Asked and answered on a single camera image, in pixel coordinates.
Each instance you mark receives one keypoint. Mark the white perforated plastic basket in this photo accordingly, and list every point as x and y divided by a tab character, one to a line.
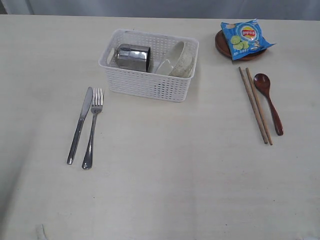
148	84

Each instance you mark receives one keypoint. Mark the white ceramic bowl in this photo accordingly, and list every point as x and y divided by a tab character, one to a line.
177	62

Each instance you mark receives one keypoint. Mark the silver metal fork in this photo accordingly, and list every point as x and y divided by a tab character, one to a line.
96	108

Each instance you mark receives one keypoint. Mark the stainless steel mug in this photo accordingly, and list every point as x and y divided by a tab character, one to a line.
133	57

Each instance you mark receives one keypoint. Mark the silver metal knife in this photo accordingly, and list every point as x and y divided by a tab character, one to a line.
84	111

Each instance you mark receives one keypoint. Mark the wooden chopstick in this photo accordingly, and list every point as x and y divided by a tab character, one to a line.
253	106
260	110

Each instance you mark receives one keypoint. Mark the brown wooden plate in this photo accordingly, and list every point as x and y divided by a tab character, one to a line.
223	48

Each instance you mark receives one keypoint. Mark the dark wooden spoon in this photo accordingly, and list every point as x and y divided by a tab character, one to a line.
262	83

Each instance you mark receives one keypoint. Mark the blue Lay's chips bag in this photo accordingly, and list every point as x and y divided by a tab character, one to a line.
244	38

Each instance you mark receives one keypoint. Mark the white background curtain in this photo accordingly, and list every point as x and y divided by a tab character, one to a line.
196	9

